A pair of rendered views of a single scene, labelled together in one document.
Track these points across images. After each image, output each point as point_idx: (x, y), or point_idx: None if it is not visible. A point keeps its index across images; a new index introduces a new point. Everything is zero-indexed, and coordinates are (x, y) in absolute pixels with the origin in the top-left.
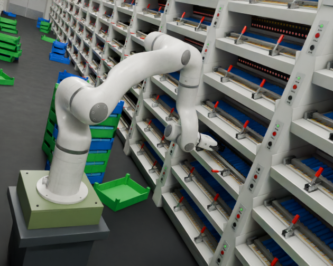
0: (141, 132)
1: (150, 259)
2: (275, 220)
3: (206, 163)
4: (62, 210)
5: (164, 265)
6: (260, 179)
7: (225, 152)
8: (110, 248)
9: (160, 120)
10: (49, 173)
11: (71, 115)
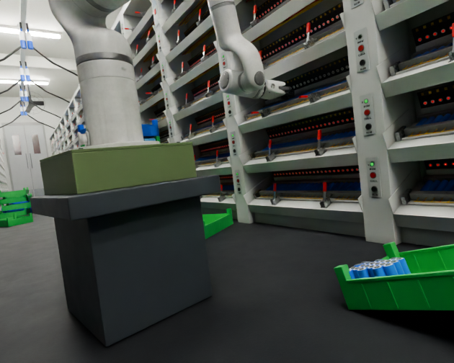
0: None
1: (285, 249)
2: (423, 68)
3: (285, 114)
4: (128, 150)
5: (307, 247)
6: (370, 42)
7: (297, 96)
8: (225, 260)
9: (205, 140)
10: (85, 122)
11: (84, 19)
